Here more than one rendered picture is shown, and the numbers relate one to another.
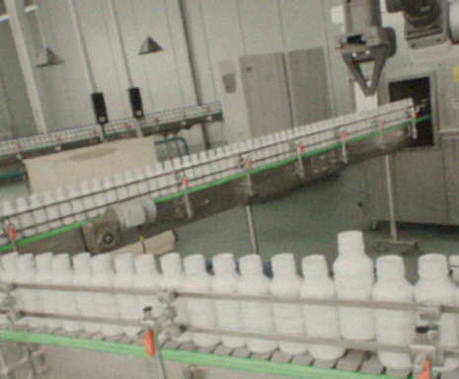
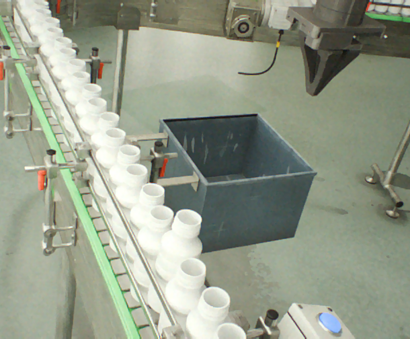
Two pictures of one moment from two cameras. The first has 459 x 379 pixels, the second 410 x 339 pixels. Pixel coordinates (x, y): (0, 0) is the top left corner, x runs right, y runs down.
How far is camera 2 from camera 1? 57 cm
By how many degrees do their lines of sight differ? 31
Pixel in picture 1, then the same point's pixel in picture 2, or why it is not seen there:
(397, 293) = (175, 300)
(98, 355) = not seen: hidden behind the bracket
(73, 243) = (214, 13)
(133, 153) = not seen: outside the picture
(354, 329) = (150, 296)
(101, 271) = (74, 89)
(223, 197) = not seen: outside the picture
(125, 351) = not seen: hidden behind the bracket
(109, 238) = (244, 27)
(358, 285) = (165, 266)
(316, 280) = (149, 233)
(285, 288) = (136, 218)
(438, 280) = (203, 321)
